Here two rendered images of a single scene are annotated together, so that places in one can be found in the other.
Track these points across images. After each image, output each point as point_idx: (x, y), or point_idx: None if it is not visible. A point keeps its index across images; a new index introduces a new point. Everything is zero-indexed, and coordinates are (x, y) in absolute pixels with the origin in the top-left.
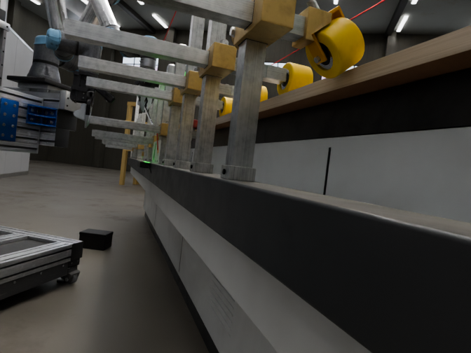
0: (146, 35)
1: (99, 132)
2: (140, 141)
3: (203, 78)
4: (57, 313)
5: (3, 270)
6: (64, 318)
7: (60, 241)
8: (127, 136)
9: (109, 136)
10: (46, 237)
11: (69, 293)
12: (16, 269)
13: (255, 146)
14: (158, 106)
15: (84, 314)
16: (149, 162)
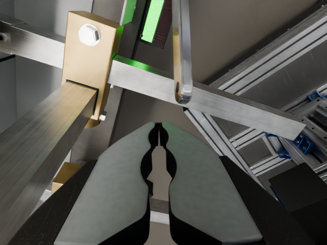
0: None
1: (284, 115)
2: (159, 69)
3: None
4: (218, 26)
5: (279, 43)
6: (216, 12)
7: (207, 114)
8: (205, 87)
9: (253, 102)
10: (214, 130)
11: (195, 68)
12: (263, 52)
13: None
14: (12, 185)
15: (199, 12)
16: (109, 101)
